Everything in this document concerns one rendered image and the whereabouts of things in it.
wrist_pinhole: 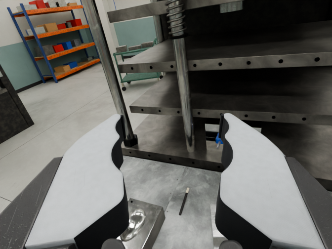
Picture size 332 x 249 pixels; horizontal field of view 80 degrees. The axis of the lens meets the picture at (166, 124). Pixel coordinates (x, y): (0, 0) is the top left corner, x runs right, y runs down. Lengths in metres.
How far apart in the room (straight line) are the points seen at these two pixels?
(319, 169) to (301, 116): 0.26
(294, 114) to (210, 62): 0.42
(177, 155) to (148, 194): 0.31
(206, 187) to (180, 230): 0.23
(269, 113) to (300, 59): 0.25
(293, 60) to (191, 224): 0.73
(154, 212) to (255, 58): 0.72
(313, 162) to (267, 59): 0.54
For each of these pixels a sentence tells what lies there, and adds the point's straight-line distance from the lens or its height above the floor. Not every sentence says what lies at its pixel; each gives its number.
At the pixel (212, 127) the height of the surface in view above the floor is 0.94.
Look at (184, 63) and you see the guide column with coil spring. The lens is 0.94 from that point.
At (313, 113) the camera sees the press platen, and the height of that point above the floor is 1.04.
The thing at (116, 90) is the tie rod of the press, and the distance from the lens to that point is 1.16.
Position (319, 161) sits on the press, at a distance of 1.19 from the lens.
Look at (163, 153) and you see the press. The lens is 1.18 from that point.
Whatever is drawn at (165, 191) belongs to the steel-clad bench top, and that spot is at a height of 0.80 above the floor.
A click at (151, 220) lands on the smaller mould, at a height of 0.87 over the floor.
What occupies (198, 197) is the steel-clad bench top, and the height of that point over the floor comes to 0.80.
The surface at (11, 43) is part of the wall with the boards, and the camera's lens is 7.70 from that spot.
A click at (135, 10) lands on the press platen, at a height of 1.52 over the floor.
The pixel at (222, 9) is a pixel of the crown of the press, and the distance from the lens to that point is 1.18.
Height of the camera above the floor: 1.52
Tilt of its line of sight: 30 degrees down
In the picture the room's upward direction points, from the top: 11 degrees counter-clockwise
